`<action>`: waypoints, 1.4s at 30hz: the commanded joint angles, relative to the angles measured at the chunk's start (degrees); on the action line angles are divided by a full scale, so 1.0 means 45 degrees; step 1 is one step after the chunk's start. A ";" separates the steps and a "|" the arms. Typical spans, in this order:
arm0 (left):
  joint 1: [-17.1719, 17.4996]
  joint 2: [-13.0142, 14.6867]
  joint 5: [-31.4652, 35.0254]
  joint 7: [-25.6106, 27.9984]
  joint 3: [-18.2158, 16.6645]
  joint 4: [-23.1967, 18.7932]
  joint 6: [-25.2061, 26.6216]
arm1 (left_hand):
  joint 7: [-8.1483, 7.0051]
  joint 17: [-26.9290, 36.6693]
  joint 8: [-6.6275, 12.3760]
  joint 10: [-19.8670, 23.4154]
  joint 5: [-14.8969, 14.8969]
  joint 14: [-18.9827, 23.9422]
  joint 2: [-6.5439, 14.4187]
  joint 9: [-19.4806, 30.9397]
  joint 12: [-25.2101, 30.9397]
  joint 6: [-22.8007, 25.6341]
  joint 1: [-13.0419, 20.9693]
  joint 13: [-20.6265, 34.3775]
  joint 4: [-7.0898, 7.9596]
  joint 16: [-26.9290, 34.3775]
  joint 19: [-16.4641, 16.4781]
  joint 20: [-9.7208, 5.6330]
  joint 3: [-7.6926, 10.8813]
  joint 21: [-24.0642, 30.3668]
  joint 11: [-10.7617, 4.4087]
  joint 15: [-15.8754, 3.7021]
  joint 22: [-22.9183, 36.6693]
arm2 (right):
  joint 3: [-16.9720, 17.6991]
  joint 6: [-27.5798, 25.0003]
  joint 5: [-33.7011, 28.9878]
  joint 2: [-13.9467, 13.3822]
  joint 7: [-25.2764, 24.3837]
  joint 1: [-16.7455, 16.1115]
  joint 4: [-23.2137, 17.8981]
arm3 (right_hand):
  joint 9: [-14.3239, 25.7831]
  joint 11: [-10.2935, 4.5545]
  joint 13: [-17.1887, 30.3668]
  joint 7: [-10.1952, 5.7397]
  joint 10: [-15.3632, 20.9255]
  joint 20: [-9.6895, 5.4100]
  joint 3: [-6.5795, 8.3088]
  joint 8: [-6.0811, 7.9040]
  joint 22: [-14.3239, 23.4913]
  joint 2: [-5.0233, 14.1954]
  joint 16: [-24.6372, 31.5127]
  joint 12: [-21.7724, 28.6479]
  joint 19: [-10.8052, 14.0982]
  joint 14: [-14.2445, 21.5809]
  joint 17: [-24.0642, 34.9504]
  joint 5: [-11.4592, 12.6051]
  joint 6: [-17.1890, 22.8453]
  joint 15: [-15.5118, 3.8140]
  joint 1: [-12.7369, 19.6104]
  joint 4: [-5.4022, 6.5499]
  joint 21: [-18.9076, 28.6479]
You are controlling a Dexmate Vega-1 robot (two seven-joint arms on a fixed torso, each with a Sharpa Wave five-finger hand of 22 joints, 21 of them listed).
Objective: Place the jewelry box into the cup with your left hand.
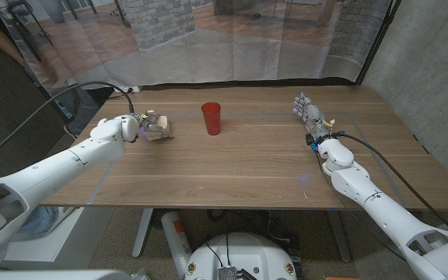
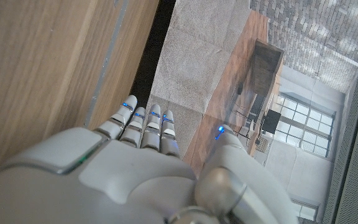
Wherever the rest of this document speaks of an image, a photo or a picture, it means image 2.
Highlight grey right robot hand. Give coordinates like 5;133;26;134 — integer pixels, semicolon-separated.
0;95;300;224

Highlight printed room backdrop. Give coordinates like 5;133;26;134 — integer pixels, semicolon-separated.
146;0;358;224

